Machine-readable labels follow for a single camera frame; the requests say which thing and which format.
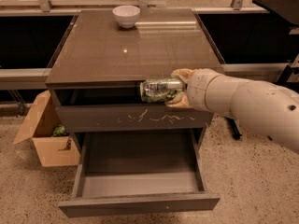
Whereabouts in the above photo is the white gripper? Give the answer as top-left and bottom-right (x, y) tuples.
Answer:
(165, 68), (233, 112)

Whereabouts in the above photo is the green can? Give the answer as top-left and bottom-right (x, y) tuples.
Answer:
(139, 78), (185, 103)

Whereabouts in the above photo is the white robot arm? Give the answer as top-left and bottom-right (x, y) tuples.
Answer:
(166, 68), (299, 153)

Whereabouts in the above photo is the grey drawer cabinet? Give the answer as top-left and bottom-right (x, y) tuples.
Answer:
(46, 8), (221, 146)

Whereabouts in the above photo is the open grey middle drawer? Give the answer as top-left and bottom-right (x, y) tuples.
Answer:
(59, 128), (220, 217)

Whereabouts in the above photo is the closed grey top drawer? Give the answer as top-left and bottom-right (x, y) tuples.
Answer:
(56, 104), (213, 133)

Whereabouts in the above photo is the white ceramic bowl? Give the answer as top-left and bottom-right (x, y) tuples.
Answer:
(112, 6), (140, 28)

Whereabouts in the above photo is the black side table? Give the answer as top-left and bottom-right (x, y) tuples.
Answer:
(223, 0), (299, 141)

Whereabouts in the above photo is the green bag in box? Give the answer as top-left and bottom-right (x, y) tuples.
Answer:
(52, 124), (67, 137)

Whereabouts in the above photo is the brown cardboard box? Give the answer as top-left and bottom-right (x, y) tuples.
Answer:
(14, 91), (80, 167)

